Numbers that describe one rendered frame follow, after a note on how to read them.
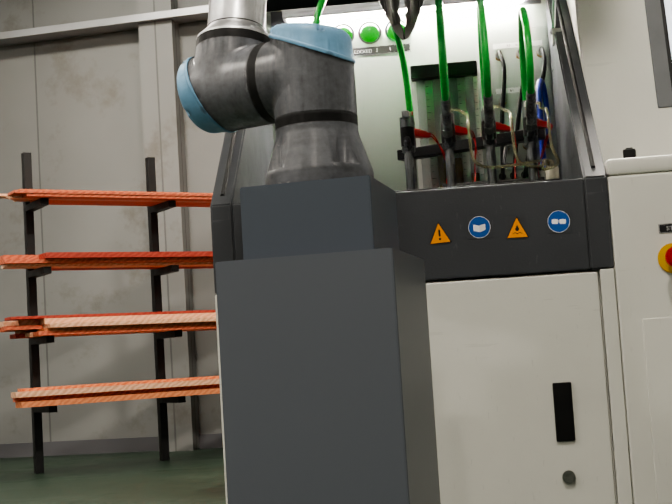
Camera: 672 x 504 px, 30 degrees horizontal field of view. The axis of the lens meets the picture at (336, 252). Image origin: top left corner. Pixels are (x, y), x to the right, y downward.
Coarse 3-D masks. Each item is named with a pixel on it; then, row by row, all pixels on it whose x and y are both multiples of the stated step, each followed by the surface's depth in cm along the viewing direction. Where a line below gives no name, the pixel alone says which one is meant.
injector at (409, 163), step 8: (400, 120) 247; (408, 120) 247; (400, 128) 247; (408, 128) 246; (408, 136) 245; (408, 144) 245; (408, 152) 246; (408, 160) 246; (408, 168) 246; (408, 176) 246; (408, 184) 246
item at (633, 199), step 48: (576, 0) 252; (624, 0) 250; (624, 48) 247; (624, 96) 243; (624, 144) 240; (624, 192) 216; (624, 240) 216; (624, 288) 215; (624, 336) 215; (624, 384) 214
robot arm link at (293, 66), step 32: (288, 32) 172; (320, 32) 171; (256, 64) 174; (288, 64) 171; (320, 64) 170; (352, 64) 174; (256, 96) 175; (288, 96) 171; (320, 96) 170; (352, 96) 173
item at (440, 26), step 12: (444, 24) 260; (444, 36) 261; (444, 48) 232; (444, 60) 232; (444, 72) 232; (444, 84) 233; (444, 96) 235; (444, 108) 237; (444, 120) 239; (444, 132) 242
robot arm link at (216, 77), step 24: (216, 0) 183; (240, 0) 182; (264, 0) 185; (216, 24) 181; (240, 24) 180; (264, 24) 185; (216, 48) 179; (240, 48) 178; (192, 72) 180; (216, 72) 178; (240, 72) 176; (192, 96) 180; (216, 96) 178; (240, 96) 176; (192, 120) 182; (216, 120) 180; (240, 120) 179; (264, 120) 178
